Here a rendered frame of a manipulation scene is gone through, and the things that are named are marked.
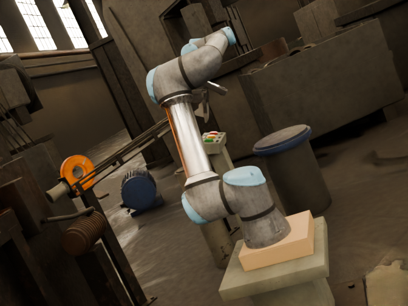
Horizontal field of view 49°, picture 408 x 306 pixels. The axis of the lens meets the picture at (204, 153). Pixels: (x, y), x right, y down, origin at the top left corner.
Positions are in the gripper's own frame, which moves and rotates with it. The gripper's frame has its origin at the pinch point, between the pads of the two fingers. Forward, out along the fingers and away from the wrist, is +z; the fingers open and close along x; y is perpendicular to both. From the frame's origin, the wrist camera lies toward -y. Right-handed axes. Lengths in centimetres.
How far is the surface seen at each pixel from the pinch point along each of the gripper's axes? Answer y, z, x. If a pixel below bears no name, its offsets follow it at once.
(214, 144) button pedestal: -3.0, 10.2, 4.5
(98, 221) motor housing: 47, 39, 24
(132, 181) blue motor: 89, 73, -138
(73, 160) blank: 60, 14, 13
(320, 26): -77, -42, -336
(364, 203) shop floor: -72, 47, -21
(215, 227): -1, 51, 2
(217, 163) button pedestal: -3.1, 21.1, -2.4
